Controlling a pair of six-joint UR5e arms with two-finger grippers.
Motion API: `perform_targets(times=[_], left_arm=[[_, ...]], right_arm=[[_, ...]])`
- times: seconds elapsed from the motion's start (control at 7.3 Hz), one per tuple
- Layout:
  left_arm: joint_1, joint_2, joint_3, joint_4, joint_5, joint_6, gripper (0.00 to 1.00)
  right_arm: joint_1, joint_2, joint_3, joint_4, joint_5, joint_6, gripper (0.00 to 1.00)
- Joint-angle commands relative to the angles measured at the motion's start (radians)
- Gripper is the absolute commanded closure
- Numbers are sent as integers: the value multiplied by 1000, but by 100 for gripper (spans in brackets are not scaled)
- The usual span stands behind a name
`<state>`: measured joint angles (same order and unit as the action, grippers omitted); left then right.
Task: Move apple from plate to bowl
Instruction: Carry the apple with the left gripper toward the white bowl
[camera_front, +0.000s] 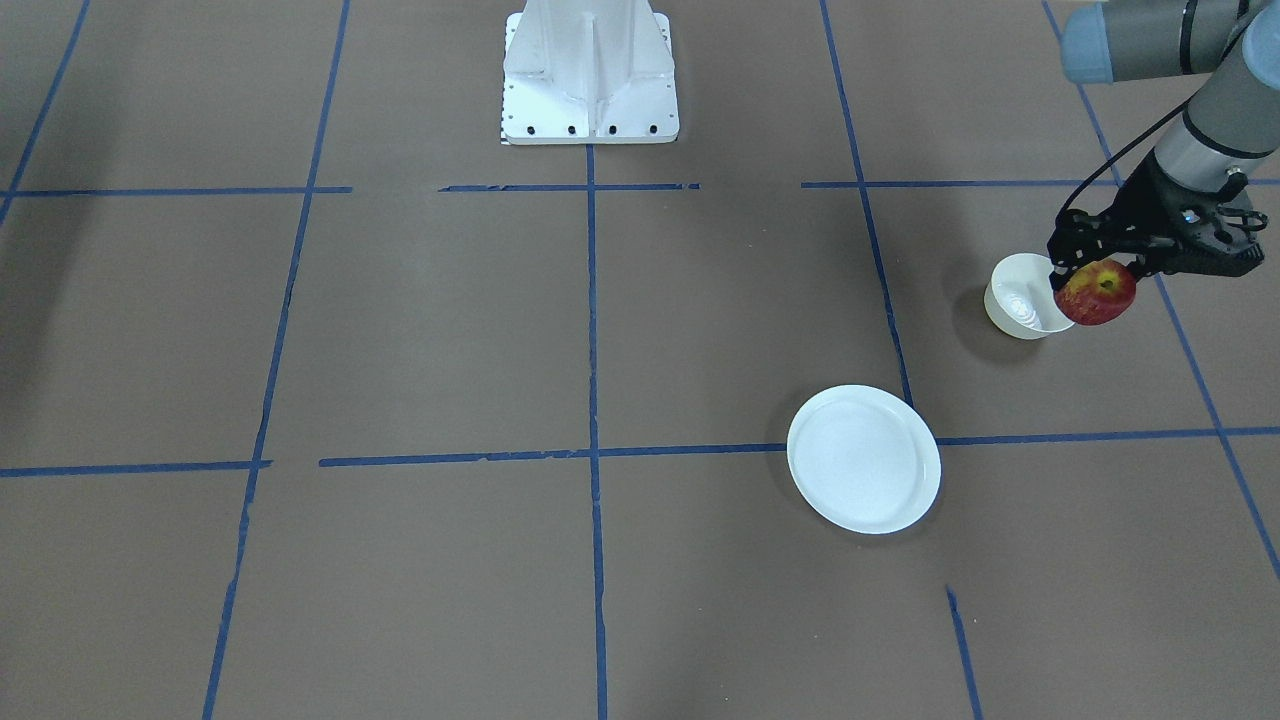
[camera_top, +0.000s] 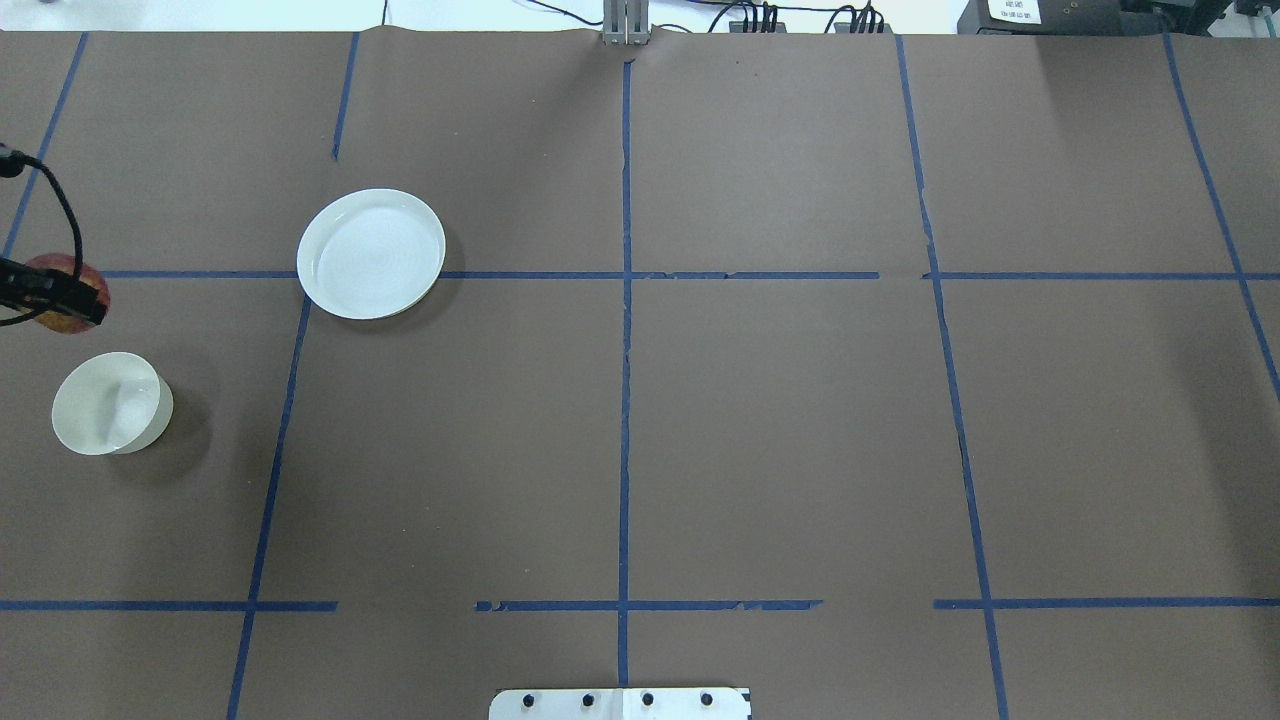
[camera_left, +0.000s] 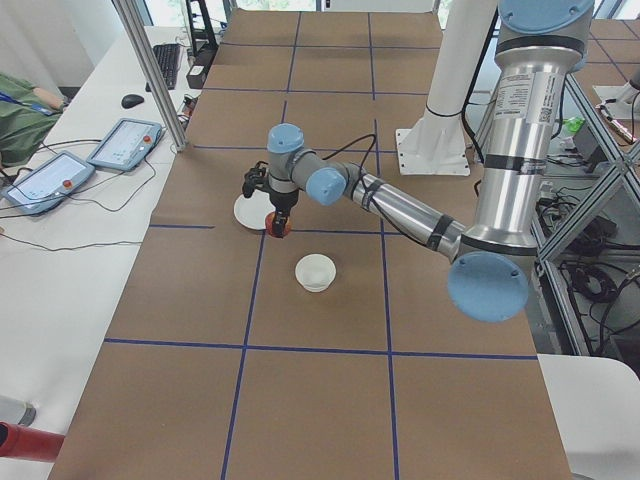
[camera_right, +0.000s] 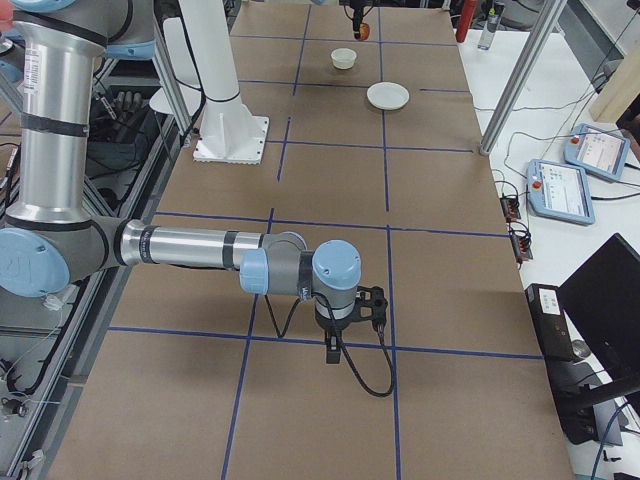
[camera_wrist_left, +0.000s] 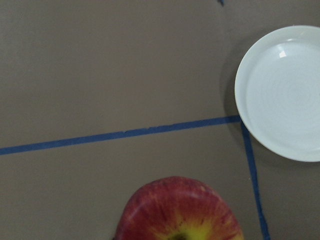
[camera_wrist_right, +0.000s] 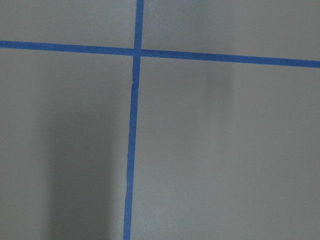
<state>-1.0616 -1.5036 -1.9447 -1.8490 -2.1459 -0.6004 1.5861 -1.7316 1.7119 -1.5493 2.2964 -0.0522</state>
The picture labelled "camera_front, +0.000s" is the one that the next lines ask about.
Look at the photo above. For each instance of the red yellow apple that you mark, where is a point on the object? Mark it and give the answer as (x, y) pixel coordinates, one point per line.
(1099, 292)

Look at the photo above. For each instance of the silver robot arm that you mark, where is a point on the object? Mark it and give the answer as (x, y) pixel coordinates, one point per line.
(1231, 118)

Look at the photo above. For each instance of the white bowl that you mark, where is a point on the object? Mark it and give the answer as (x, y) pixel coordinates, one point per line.
(1019, 298)

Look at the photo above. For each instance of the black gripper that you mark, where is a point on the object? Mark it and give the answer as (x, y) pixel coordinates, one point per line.
(1142, 205)

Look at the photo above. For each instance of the white plate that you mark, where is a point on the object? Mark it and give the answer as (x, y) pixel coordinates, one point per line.
(864, 460)

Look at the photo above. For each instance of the white pedestal column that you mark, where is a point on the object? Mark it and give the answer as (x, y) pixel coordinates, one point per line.
(580, 72)

